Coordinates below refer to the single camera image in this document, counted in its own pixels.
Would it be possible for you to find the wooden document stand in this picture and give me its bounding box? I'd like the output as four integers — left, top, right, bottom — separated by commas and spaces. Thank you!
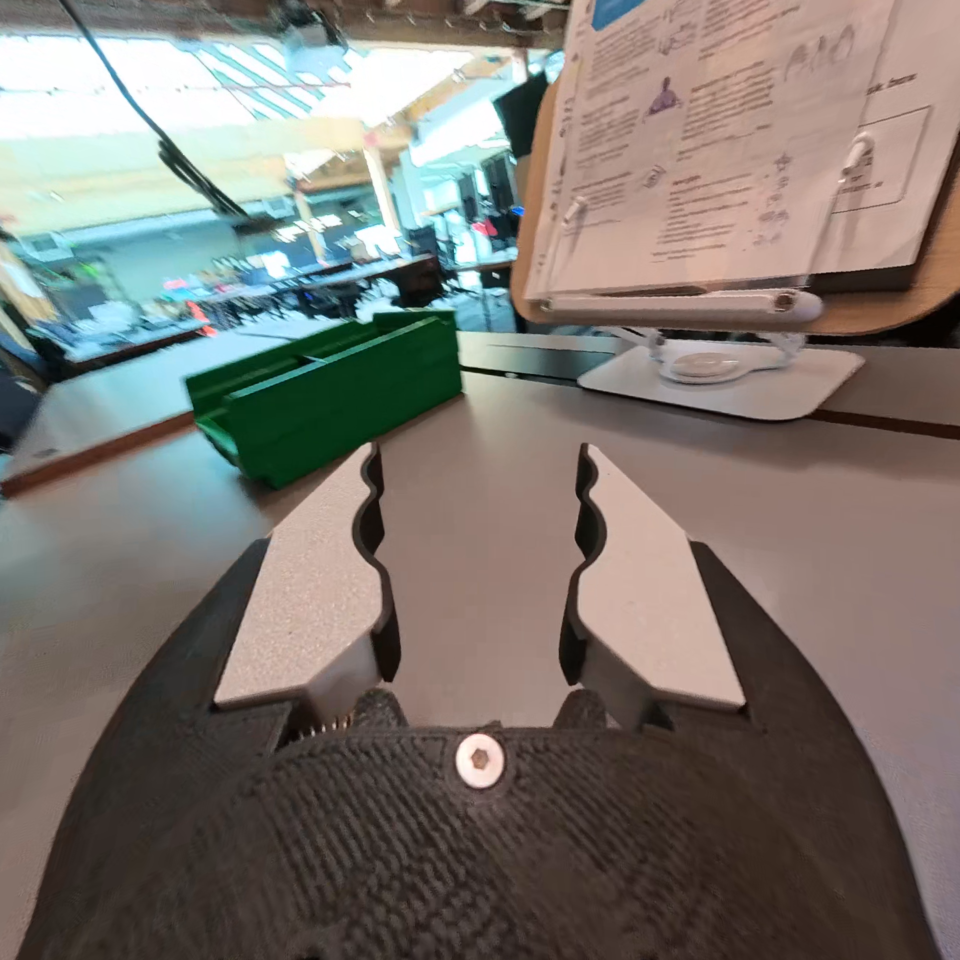
510, 0, 960, 421

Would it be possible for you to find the black desk cable flap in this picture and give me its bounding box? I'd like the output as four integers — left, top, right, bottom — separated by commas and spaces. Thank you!
457, 343, 624, 380

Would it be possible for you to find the printed instruction sheet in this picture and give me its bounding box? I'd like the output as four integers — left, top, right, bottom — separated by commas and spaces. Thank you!
525, 0, 894, 294

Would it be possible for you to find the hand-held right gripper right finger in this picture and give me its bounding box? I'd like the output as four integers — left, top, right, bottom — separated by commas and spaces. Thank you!
558, 442, 747, 730

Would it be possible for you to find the green plastic bin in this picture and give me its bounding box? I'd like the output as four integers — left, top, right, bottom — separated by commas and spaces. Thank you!
185, 309, 462, 490

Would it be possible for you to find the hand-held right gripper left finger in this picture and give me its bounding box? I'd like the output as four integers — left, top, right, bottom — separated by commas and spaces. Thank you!
212, 442, 402, 727

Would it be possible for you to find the black hanging panel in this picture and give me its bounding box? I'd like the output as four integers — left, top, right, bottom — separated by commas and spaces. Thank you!
491, 71, 549, 159

